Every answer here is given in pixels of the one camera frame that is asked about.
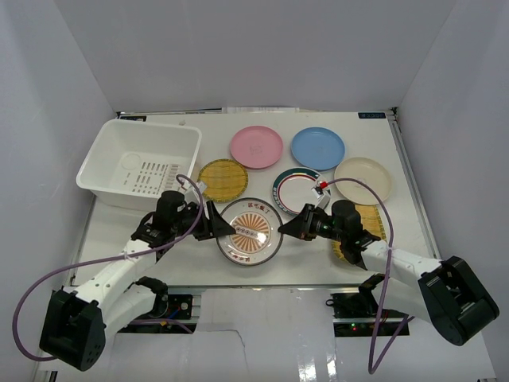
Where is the blue label sticker right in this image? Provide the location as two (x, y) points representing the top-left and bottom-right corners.
(358, 112), (386, 119)

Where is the round bamboo woven tray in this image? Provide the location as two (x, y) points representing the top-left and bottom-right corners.
(198, 159), (249, 203)

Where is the green rimmed white plate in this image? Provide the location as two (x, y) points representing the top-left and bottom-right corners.
(272, 167), (331, 216)

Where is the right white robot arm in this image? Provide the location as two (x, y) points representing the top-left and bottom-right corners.
(278, 201), (499, 345)

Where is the rectangular bamboo woven tray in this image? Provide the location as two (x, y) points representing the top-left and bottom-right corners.
(332, 205), (387, 263)

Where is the pink plastic plate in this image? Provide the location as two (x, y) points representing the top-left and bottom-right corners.
(230, 126), (283, 170)

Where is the dark label sticker left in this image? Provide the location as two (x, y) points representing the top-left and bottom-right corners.
(119, 115), (147, 122)

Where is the white plastic bin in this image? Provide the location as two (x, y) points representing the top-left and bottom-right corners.
(76, 119), (202, 212)

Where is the blue plastic plate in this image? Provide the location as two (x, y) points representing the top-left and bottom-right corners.
(290, 127), (346, 171)

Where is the aluminium rail right edge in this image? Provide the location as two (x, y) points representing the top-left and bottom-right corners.
(387, 107), (441, 259)

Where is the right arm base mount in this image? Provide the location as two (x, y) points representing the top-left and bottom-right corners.
(325, 286), (404, 338)

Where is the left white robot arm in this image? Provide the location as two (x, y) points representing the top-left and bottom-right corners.
(39, 191), (235, 371)

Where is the cream plastic plate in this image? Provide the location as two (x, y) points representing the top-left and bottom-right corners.
(334, 157), (392, 205)

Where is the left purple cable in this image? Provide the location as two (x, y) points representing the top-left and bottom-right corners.
(13, 173), (211, 361)

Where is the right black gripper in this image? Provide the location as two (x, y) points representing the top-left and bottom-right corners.
(278, 204), (346, 244)

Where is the orange sunburst patterned plate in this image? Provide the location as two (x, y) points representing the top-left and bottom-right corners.
(216, 197), (283, 267)

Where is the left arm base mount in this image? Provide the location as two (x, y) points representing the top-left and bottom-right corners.
(119, 294), (196, 334)

